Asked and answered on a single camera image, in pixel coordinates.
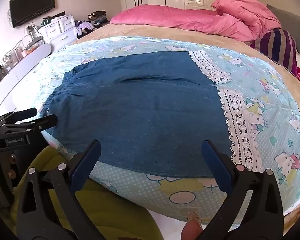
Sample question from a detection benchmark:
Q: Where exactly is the grey padded headboard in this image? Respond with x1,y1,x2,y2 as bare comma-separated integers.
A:
266,4,300,65

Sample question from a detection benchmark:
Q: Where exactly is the blue denim pants lace trim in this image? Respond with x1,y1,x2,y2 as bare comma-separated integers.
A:
39,51,263,179

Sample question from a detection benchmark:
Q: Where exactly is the pink duvet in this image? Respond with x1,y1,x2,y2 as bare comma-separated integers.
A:
110,0,282,43

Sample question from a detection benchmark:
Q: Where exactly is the white rounded bed bench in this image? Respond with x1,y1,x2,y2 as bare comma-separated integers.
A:
0,43,52,120

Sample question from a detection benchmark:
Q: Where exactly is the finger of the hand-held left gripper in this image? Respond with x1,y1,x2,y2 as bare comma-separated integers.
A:
0,108,38,124
1,114,58,137

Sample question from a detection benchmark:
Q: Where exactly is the black wall television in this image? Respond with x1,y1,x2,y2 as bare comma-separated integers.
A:
9,0,56,28

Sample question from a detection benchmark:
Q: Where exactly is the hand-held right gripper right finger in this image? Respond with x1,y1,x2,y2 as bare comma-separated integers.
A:
201,139,285,240

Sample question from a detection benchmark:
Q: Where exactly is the person's yellow-green clothing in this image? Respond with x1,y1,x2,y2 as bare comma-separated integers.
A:
10,146,165,240

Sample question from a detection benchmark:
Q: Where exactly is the person's right hand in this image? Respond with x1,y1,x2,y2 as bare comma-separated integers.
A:
181,211,203,240

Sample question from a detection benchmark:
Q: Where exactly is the white drawer cabinet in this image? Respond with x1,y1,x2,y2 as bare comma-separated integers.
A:
37,14,78,52

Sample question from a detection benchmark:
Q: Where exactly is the pile of mixed clothes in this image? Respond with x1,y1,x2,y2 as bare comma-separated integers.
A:
75,10,110,37

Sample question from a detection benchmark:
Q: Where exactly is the clear plastic organizer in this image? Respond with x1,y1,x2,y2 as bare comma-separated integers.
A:
1,34,44,68

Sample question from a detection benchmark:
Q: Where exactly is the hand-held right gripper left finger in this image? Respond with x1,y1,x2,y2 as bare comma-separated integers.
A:
16,139,102,240

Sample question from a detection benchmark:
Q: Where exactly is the striped pillow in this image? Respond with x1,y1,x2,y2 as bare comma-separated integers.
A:
250,28,300,80

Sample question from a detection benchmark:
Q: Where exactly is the light blue cartoon cat blanket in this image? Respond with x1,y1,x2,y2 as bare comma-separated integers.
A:
0,35,300,228

